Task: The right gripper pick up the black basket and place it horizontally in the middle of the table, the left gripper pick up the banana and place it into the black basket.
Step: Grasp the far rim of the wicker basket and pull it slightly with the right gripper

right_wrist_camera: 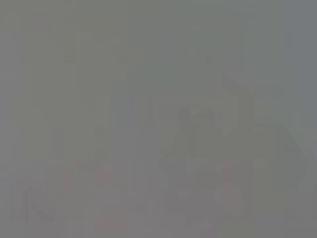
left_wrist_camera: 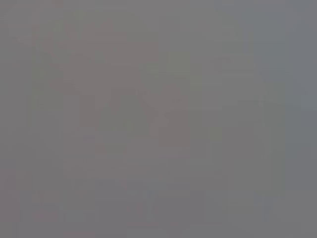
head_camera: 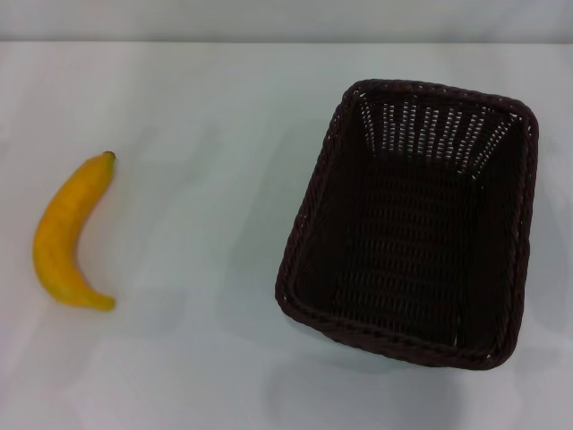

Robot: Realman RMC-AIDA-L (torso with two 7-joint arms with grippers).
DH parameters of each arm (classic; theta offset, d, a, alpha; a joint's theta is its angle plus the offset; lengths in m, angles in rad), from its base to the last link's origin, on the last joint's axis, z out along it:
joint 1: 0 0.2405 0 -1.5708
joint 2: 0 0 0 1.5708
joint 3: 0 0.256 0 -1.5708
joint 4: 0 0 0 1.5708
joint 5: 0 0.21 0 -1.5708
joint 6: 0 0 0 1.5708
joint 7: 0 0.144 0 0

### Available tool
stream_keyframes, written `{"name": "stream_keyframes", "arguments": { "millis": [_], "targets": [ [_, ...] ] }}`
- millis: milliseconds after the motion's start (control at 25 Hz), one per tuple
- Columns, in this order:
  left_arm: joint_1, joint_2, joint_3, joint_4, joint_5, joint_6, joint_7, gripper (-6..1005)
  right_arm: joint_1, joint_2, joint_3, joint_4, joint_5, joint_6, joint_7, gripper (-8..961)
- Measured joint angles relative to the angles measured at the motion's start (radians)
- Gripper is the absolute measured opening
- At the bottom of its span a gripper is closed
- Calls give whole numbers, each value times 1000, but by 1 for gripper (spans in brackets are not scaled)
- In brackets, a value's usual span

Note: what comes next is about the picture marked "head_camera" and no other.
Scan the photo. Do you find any dark brown woven basket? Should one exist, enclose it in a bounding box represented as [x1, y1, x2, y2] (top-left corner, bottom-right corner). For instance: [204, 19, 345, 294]
[272, 79, 541, 372]

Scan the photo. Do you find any yellow banana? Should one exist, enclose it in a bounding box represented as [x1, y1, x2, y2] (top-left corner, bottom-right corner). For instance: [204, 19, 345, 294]
[32, 150, 117, 313]

